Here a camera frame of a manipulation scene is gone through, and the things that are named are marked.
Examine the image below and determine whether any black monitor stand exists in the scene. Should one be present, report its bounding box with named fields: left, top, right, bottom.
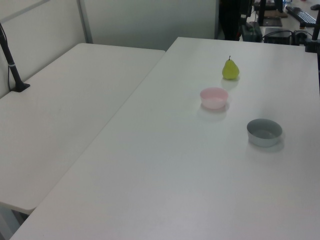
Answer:
left=258, top=0, right=284, bottom=28

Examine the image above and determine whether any green pear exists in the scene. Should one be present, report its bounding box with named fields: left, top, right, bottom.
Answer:
left=221, top=55, right=241, bottom=81

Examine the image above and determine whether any black keyboard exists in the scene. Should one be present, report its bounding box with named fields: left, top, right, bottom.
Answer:
left=285, top=5, right=317, bottom=25

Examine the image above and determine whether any white side table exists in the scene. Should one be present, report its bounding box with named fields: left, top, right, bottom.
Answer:
left=0, top=42, right=167, bottom=240

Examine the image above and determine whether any black pole with clamp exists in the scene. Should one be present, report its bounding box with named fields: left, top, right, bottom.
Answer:
left=303, top=19, right=320, bottom=54

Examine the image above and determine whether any black camera stand with base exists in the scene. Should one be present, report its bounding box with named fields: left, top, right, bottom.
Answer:
left=0, top=21, right=31, bottom=94

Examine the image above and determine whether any green tool case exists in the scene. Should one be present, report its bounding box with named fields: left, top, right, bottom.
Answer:
left=240, top=21, right=263, bottom=42

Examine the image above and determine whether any grey partition panel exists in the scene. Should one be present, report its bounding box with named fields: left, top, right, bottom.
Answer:
left=81, top=0, right=217, bottom=52

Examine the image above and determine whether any pink plastic bowl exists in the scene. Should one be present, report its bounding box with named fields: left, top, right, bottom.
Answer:
left=199, top=86, right=229, bottom=110

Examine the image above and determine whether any black equipment box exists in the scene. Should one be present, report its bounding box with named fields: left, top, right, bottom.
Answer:
left=261, top=27, right=294, bottom=45

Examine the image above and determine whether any dark hanging cloth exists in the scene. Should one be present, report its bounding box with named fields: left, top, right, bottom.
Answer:
left=218, top=0, right=242, bottom=41

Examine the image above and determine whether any grey plastic bowl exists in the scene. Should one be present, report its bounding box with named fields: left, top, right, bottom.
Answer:
left=246, top=118, right=283, bottom=148

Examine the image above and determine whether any brown wooden board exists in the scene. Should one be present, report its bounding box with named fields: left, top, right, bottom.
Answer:
left=264, top=9, right=289, bottom=19

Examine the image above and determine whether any aluminium partition post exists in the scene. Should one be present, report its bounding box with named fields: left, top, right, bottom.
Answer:
left=76, top=0, right=94, bottom=45

